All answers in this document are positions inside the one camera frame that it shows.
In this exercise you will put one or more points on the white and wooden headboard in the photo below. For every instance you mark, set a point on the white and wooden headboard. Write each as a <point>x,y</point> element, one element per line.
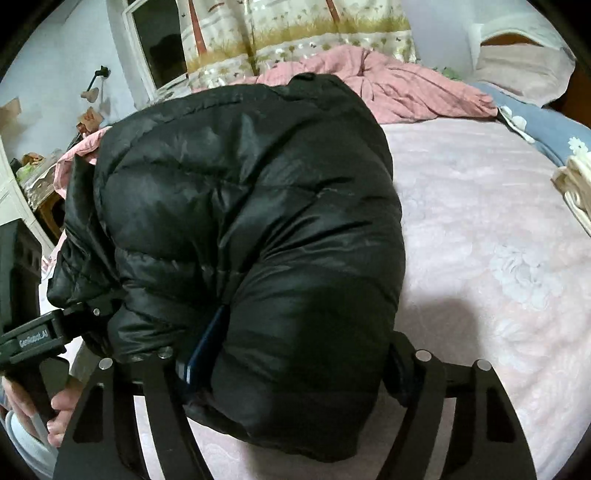
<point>531,27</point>

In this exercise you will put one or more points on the wall mounted lamp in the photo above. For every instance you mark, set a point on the wall mounted lamp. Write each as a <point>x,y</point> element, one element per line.
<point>90,94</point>

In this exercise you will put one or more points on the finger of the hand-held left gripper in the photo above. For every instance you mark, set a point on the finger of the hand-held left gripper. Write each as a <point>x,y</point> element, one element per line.
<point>90,310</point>

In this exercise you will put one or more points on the white drawer cabinet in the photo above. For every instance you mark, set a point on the white drawer cabinet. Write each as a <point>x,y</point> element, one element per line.
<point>9,184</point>

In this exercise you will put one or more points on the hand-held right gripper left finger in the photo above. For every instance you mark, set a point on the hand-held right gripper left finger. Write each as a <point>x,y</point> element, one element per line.
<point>203,346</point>

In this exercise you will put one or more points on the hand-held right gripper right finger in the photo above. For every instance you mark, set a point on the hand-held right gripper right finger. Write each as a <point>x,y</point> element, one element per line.
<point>425,383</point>

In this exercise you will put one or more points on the blue floral pillow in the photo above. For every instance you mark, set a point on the blue floral pillow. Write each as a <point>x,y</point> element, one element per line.
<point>545,124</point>

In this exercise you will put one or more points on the wooden nightstand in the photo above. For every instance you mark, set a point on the wooden nightstand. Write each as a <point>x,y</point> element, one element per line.
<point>48,212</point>

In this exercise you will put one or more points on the stack of papers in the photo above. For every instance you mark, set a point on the stack of papers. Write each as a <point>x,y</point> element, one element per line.
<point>39,182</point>

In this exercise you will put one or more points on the green patterned cloth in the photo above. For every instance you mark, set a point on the green patterned cloth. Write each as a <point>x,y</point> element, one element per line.
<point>448,73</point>

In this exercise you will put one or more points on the pink pillow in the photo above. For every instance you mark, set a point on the pink pillow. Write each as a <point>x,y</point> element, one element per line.
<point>521,69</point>

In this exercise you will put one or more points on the cream folded clothes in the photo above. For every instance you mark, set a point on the cream folded clothes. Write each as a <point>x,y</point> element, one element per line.
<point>577,189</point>

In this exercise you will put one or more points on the black puffer jacket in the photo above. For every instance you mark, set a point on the black puffer jacket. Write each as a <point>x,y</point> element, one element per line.
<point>254,207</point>

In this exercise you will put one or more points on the tree print curtain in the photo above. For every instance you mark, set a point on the tree print curtain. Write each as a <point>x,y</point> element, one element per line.
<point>286,32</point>

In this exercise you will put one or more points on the white framed window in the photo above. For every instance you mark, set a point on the white framed window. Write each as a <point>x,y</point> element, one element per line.
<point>157,46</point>

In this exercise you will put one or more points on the white rounded object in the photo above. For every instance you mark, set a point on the white rounded object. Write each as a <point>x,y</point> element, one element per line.
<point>27,454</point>

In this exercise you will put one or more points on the person's left hand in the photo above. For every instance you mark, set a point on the person's left hand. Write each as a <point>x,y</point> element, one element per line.
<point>62,401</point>

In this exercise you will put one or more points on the pink checked quilt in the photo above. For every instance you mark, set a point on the pink checked quilt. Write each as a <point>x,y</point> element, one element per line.
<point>406,87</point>

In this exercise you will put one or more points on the bed with pink sheet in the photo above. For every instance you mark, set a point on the bed with pink sheet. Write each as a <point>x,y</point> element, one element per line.
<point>485,230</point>

